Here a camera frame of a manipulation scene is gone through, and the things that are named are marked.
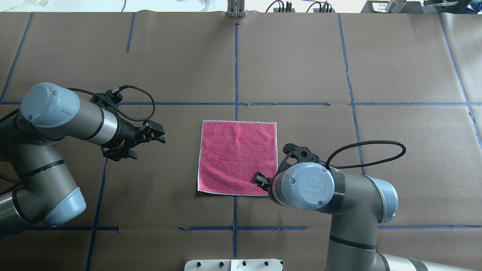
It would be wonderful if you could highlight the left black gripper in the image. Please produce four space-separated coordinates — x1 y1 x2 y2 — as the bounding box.
90 90 165 161

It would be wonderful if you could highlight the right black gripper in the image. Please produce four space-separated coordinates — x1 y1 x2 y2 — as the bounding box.
252 143 325 186

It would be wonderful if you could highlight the pink towel with white edge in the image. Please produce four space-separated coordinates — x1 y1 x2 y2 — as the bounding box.
197 120 278 197

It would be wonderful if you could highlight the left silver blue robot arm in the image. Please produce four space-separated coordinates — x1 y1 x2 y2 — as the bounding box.
0 82 166 240

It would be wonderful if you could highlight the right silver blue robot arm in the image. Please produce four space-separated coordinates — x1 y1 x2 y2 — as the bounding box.
251 140 461 271

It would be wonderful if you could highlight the black box under cup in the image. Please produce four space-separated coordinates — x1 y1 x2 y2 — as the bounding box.
360 0 423 14

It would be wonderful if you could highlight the small metal cup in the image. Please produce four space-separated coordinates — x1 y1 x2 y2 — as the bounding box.
385 0 407 14

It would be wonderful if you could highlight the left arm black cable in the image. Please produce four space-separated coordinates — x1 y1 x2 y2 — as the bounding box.
66 86 156 122

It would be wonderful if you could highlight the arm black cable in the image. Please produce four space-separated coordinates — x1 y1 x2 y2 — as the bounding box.
66 86 156 122
325 141 406 169

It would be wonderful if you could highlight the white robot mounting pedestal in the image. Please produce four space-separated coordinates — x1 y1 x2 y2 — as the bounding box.
184 259 284 271

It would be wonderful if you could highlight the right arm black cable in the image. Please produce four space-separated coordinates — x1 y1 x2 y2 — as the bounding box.
325 141 406 169

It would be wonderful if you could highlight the aluminium frame post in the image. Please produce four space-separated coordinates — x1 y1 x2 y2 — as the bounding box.
227 0 246 18

